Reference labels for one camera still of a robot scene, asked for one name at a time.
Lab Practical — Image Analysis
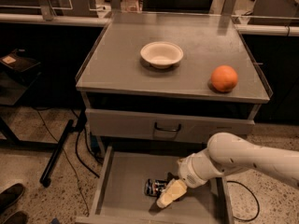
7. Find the black cable on floor left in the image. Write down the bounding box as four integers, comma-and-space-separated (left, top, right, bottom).
32, 106, 104, 217

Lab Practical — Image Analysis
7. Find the grey drawer cabinet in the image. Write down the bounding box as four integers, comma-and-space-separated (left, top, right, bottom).
77, 12, 272, 148

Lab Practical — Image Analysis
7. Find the black cable on floor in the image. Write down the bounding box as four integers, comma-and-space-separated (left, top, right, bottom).
32, 106, 104, 217
226, 180, 261, 223

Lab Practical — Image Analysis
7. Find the black box on shelf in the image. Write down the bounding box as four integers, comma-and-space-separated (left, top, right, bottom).
0, 49, 41, 85

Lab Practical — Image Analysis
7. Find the grey upper drawer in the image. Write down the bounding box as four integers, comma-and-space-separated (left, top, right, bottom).
86, 108, 254, 143

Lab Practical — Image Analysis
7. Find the dark shoe lower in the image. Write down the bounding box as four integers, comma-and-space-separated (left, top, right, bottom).
2, 211, 28, 224

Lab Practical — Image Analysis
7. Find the dark shoe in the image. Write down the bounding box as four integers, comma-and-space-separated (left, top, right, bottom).
0, 183, 25, 213
2, 211, 28, 224

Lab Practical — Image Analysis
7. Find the black cable on floor right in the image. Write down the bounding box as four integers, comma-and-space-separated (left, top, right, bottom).
226, 180, 261, 223

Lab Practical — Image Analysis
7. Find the dark shoe upper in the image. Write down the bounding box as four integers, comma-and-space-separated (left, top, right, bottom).
0, 183, 25, 213

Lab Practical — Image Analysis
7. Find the grey open middle drawer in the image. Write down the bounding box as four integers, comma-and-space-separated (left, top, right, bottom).
76, 146, 234, 224

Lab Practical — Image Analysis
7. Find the white paper bowl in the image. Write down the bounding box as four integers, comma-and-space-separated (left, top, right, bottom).
140, 41, 184, 69

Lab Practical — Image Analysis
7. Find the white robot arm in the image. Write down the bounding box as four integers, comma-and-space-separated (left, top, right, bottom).
156, 133, 299, 208

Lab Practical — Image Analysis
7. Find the black metal stand leg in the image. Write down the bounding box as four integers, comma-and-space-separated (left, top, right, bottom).
39, 110, 86, 188

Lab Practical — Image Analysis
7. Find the blue pepsi can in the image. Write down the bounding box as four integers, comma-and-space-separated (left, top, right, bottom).
144, 179, 168, 197

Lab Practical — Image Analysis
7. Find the orange fruit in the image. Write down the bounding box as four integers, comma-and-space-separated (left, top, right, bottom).
210, 65, 238, 92

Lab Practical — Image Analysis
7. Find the black drawer handle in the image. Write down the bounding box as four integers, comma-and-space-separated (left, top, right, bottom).
154, 122, 181, 133

